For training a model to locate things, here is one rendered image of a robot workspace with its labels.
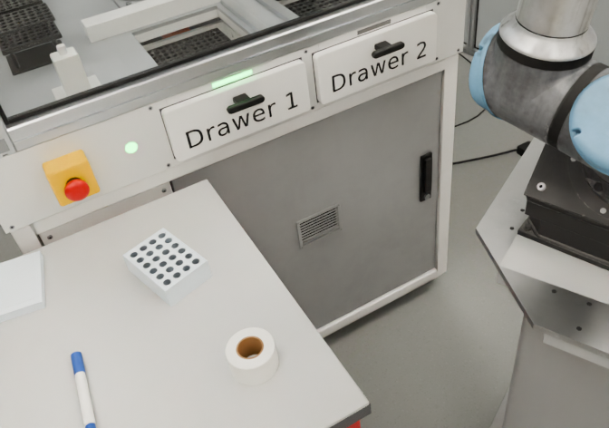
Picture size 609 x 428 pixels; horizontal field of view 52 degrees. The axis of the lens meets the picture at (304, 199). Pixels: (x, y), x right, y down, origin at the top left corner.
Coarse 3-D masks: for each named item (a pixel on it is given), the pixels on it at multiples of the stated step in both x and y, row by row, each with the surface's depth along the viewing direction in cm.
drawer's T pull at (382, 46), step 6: (384, 42) 125; (402, 42) 124; (378, 48) 124; (384, 48) 123; (390, 48) 123; (396, 48) 124; (402, 48) 125; (372, 54) 122; (378, 54) 122; (384, 54) 123
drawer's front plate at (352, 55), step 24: (408, 24) 127; (432, 24) 130; (336, 48) 122; (360, 48) 124; (408, 48) 130; (432, 48) 134; (336, 72) 124; (360, 72) 127; (384, 72) 130; (336, 96) 128
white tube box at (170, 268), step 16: (144, 240) 105; (160, 240) 105; (176, 240) 104; (128, 256) 103; (144, 256) 102; (160, 256) 102; (176, 256) 102; (192, 256) 101; (144, 272) 99; (160, 272) 99; (176, 272) 99; (192, 272) 99; (208, 272) 101; (160, 288) 97; (176, 288) 97; (192, 288) 100
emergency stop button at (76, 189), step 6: (72, 180) 104; (78, 180) 104; (66, 186) 104; (72, 186) 103; (78, 186) 104; (84, 186) 104; (66, 192) 104; (72, 192) 104; (78, 192) 104; (84, 192) 105; (72, 198) 104; (78, 198) 105; (84, 198) 106
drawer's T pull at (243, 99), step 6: (240, 96) 115; (246, 96) 115; (258, 96) 114; (234, 102) 116; (240, 102) 113; (246, 102) 114; (252, 102) 114; (258, 102) 115; (228, 108) 113; (234, 108) 113; (240, 108) 113; (246, 108) 114
